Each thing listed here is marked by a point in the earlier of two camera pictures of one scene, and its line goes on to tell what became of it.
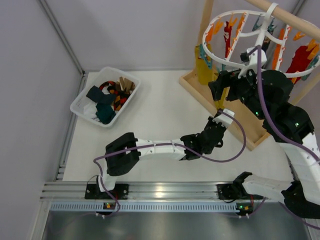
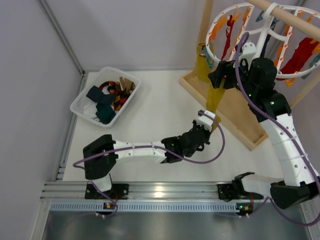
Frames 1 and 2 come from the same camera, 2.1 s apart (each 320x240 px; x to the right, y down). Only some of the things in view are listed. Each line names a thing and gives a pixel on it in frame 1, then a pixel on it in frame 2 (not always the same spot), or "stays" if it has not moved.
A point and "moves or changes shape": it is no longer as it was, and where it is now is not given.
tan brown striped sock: [123, 83] stays
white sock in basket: [90, 110] stays
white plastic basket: [106, 74] stays
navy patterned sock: [104, 101] stays
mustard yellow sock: [205, 75] moves or changes shape
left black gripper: [214, 125] -> [201, 130]
